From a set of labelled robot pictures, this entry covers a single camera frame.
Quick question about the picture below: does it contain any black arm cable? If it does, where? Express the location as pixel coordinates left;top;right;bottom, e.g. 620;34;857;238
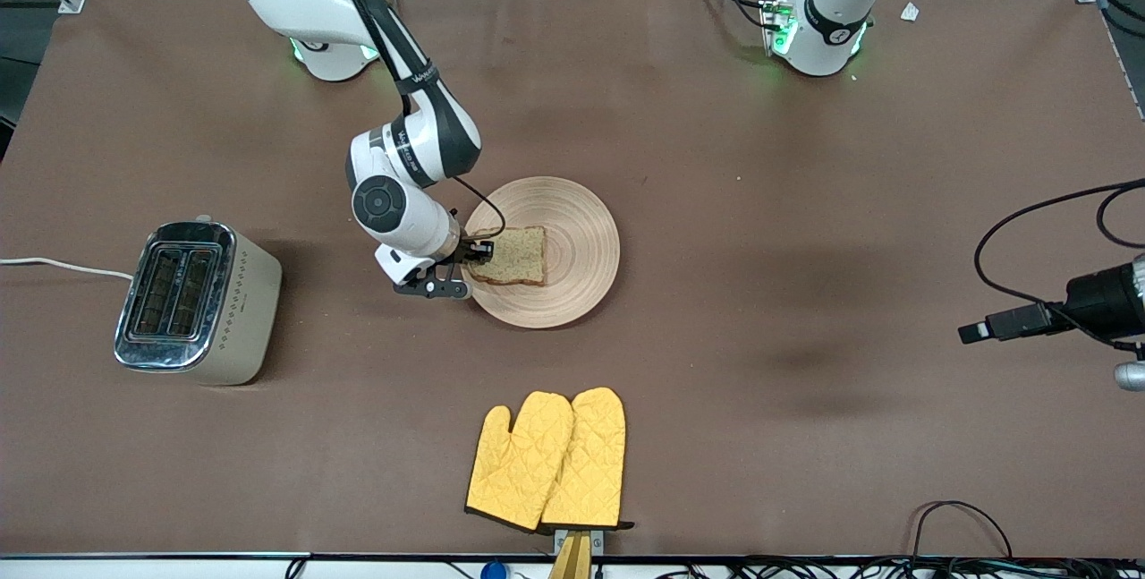
318;0;507;245
973;178;1145;352

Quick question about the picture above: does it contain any white toaster power cord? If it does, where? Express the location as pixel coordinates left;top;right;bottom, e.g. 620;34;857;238
0;257;135;281

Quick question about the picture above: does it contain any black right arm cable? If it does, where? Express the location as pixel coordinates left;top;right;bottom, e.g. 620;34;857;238
318;0;507;245

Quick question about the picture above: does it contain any black looped cable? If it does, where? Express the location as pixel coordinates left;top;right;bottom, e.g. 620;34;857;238
908;500;1016;562

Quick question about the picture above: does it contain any round wooden plate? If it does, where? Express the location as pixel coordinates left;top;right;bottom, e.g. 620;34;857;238
462;176;621;329

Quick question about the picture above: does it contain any black cable bundle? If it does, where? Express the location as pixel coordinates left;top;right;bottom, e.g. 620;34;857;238
662;557;1145;579

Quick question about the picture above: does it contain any beige chrome two-slot toaster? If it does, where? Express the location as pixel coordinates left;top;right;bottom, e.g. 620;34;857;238
114;217;284;387

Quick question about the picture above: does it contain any yellow quilted oven mitt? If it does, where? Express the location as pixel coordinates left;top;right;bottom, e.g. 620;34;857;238
539;387;636;531
464;391;575;533

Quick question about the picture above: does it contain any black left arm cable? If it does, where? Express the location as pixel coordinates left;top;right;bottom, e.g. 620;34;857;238
973;178;1145;352

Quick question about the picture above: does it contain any small metal bracket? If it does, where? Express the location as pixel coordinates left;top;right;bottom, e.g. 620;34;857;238
555;527;606;555

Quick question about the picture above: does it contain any brown bread slice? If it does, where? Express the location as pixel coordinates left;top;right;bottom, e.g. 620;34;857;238
467;226;547;286

